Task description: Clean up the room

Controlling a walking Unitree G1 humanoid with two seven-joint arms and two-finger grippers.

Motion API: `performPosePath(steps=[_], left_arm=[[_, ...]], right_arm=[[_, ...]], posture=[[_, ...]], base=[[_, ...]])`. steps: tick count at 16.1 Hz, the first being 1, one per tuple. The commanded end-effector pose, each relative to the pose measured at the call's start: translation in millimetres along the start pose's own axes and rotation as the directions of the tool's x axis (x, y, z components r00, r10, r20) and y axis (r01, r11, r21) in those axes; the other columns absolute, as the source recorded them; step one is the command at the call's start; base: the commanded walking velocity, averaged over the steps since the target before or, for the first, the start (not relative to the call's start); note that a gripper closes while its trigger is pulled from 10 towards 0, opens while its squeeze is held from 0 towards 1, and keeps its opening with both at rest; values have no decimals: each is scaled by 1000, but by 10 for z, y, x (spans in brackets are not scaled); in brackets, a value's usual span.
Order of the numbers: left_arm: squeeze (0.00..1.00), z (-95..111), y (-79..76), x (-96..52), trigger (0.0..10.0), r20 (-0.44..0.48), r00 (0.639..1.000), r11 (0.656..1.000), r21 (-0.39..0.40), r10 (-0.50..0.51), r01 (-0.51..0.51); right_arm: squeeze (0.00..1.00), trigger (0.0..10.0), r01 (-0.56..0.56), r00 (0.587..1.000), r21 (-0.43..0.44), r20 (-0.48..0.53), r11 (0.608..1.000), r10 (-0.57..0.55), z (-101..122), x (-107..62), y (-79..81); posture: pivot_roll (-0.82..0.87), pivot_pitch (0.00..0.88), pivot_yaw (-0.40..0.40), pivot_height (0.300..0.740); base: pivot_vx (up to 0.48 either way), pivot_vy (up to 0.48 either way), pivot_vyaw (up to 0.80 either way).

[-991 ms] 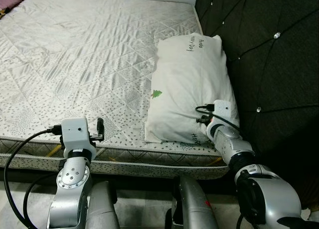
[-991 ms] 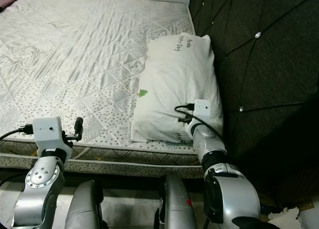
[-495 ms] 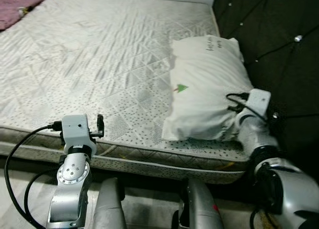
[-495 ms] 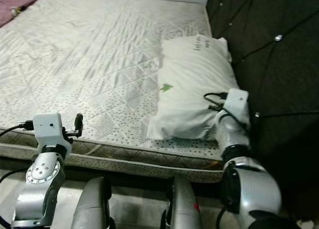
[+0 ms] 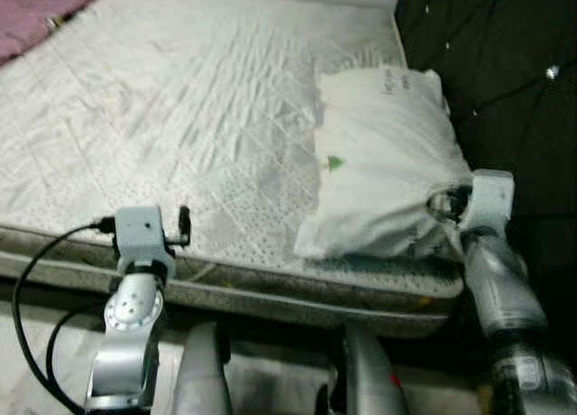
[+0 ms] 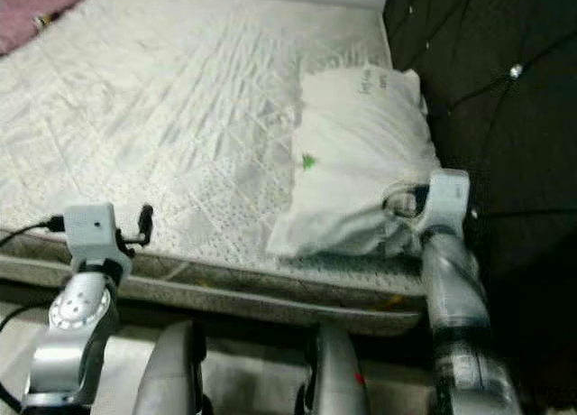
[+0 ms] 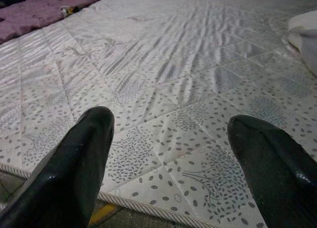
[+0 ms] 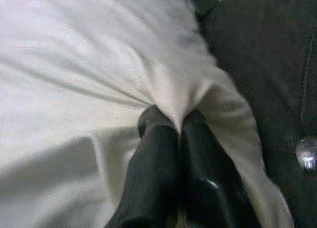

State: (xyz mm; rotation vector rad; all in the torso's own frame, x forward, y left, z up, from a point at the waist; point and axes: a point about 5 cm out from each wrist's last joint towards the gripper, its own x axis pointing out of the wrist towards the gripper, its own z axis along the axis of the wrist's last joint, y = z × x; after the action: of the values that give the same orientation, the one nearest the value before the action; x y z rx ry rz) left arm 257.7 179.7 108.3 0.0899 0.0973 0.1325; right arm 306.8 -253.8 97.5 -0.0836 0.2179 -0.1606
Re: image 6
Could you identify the white pillow green tree print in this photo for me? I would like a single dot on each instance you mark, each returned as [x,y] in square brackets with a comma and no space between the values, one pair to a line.
[361,144]

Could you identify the silver robot leg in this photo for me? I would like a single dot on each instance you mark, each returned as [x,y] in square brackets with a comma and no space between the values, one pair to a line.
[171,379]
[334,379]

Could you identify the dark tufted headboard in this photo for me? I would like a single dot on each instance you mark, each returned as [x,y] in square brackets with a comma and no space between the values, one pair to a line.
[505,36]

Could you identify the silver robot right leg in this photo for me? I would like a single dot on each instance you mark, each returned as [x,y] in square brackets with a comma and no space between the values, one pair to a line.
[334,379]

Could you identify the mauve cartoon print blanket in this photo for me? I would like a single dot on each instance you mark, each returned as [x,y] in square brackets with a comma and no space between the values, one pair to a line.
[36,13]

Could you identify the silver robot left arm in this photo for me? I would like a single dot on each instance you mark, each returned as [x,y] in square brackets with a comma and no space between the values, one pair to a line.
[72,338]

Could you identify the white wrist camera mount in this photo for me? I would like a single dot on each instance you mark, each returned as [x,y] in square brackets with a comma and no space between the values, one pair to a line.
[90,230]
[449,197]

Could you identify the silver robot left leg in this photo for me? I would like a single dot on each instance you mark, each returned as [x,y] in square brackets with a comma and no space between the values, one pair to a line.
[171,379]

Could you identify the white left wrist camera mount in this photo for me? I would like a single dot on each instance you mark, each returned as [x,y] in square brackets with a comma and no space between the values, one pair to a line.
[90,230]

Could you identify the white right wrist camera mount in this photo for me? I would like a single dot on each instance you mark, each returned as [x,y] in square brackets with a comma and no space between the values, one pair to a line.
[449,197]

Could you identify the white quilted mattress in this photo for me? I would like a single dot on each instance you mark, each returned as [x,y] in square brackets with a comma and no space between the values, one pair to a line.
[171,99]

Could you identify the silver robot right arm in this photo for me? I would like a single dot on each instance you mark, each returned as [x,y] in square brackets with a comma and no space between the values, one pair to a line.
[455,298]

